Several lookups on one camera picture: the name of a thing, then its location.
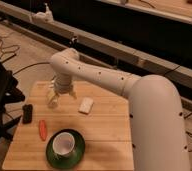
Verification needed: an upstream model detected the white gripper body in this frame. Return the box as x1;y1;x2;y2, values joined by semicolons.
54;75;73;94

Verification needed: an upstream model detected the long metal rail beam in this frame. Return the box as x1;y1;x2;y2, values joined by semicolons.
0;0;192;98

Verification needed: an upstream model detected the white rectangular sponge block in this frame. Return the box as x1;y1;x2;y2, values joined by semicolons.
79;97;94;114

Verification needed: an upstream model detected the black cable on floor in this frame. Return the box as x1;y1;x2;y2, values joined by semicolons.
12;36;79;76

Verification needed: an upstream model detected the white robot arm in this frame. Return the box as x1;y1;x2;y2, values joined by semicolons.
50;48;191;171

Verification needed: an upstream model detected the small white bottle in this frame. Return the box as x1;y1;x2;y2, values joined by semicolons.
47;89;58;108

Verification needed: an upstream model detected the white object on rail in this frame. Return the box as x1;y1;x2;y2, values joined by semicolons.
33;3;54;22

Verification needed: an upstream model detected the white cup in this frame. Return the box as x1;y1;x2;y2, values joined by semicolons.
52;132;75;158

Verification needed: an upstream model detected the black rectangular object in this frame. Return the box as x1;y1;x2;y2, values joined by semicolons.
22;104;33;124

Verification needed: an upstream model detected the green saucer plate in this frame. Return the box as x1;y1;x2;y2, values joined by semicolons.
46;129;85;169

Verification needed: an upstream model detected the black chair frame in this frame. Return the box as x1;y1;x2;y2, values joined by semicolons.
0;43;26;160

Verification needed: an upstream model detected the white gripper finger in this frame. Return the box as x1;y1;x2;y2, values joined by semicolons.
49;94;59;105
69;91;77;99

